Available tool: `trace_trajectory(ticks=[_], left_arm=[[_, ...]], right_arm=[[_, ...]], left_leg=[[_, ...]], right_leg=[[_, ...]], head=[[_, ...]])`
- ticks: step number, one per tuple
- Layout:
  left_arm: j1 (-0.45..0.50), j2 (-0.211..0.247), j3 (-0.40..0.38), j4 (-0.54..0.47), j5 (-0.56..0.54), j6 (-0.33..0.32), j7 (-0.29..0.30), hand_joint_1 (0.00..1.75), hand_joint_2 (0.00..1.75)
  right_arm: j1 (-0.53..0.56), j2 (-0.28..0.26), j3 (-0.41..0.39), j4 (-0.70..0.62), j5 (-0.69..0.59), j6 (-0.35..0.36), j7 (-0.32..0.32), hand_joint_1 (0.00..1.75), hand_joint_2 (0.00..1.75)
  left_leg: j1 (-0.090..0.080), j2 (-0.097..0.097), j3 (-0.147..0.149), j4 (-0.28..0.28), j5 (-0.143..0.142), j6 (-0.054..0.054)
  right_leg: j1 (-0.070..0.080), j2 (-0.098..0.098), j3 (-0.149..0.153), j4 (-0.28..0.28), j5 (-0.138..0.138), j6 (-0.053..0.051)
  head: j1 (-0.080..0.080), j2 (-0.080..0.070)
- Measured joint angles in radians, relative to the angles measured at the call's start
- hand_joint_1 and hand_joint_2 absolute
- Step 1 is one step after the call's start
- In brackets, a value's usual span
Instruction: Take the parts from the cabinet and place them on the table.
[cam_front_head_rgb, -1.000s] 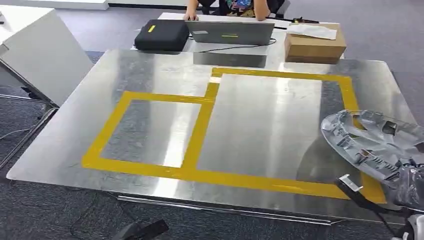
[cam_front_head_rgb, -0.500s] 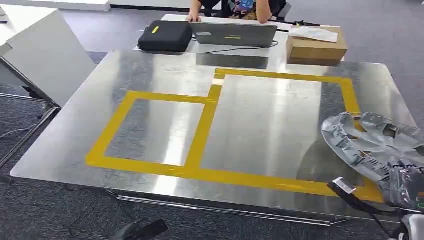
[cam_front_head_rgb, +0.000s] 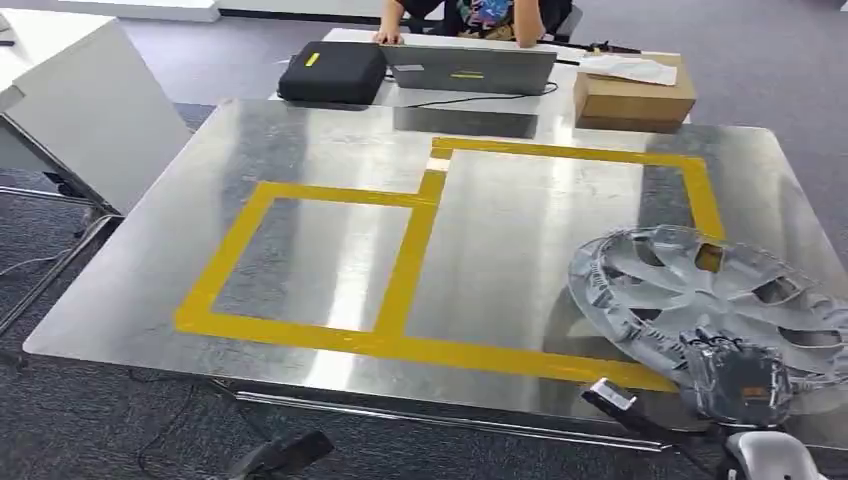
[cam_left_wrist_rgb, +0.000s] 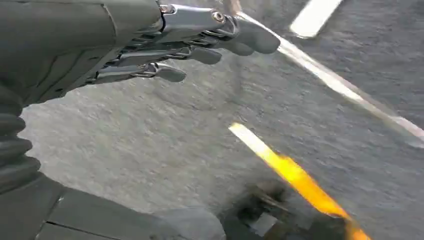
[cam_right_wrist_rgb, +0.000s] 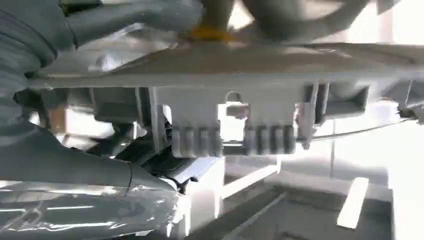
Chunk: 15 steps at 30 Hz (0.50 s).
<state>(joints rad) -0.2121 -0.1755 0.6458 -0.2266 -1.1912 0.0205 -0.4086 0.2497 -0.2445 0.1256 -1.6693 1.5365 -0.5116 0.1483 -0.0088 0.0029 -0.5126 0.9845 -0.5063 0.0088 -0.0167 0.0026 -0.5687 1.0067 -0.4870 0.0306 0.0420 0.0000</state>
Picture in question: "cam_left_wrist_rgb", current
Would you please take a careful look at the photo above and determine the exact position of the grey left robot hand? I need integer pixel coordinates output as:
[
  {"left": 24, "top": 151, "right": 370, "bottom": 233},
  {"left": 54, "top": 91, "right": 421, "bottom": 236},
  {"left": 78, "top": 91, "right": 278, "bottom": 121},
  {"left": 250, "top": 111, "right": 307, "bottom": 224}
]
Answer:
[{"left": 0, "top": 0, "right": 281, "bottom": 240}]

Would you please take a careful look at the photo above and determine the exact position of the ribbed grey left arm sleeve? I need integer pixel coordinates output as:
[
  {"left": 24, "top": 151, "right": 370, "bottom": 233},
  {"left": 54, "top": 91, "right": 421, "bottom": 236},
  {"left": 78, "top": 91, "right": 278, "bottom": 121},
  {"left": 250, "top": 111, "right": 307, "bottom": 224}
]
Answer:
[{"left": 0, "top": 84, "right": 43, "bottom": 196}]

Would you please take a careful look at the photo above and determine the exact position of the short white tape line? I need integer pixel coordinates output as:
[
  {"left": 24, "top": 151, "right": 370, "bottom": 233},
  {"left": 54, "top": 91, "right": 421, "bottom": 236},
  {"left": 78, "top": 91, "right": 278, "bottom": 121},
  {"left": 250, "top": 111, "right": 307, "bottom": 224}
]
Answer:
[{"left": 289, "top": 0, "right": 345, "bottom": 40}]

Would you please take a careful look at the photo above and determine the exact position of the black robot foot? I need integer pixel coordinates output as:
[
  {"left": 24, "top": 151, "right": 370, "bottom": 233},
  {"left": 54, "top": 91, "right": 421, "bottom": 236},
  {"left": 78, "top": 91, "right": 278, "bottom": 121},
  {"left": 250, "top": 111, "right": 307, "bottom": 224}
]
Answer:
[{"left": 220, "top": 180, "right": 349, "bottom": 240}]

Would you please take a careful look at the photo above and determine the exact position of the yellow tape strip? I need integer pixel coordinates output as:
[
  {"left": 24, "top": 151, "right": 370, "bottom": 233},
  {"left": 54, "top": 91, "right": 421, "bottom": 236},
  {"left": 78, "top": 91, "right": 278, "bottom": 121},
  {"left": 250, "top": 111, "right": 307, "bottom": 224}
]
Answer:
[{"left": 227, "top": 121, "right": 373, "bottom": 240}]

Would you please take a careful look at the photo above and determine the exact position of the long white tape line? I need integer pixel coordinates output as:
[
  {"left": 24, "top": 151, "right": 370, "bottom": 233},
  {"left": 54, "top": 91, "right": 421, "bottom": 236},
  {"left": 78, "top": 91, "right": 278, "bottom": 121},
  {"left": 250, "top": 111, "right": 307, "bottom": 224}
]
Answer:
[{"left": 235, "top": 10, "right": 424, "bottom": 149}]

